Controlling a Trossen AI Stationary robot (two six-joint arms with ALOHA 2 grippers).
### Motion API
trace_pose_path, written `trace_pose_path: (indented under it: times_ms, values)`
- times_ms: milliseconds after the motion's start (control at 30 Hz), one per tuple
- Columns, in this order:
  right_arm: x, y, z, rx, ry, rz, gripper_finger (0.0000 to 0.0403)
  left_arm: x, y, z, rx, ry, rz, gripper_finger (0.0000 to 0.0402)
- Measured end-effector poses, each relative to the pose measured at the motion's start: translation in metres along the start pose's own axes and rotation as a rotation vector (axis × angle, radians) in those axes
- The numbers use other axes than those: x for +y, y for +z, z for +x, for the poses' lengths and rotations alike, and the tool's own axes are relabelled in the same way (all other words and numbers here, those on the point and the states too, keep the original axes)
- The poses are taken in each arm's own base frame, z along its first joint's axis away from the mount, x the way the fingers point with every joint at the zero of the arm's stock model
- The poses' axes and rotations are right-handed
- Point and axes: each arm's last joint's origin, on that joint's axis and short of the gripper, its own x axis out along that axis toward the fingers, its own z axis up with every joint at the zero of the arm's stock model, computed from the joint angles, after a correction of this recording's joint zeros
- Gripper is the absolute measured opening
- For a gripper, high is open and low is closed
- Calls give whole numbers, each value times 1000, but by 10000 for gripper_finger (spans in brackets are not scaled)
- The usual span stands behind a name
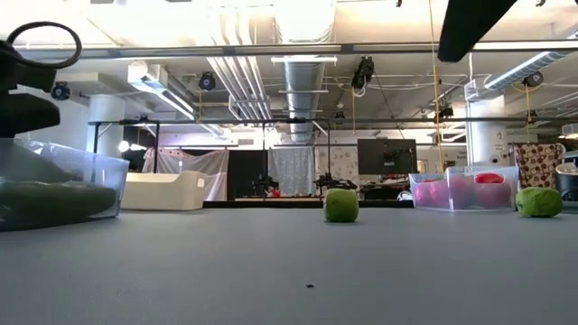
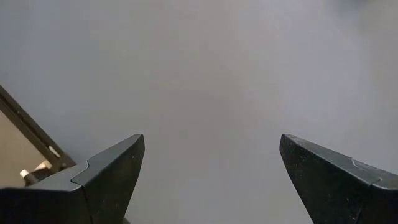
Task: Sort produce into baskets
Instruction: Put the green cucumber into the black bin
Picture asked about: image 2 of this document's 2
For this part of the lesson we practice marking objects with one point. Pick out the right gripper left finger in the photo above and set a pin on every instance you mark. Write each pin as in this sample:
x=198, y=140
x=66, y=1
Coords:
x=93, y=186

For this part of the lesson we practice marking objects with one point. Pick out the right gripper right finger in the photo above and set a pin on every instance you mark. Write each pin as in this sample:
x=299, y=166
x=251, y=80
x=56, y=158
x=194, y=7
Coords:
x=335, y=186

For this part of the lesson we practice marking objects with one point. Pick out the black aluminium table frame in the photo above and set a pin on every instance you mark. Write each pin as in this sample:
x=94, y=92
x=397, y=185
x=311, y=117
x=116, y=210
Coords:
x=31, y=127

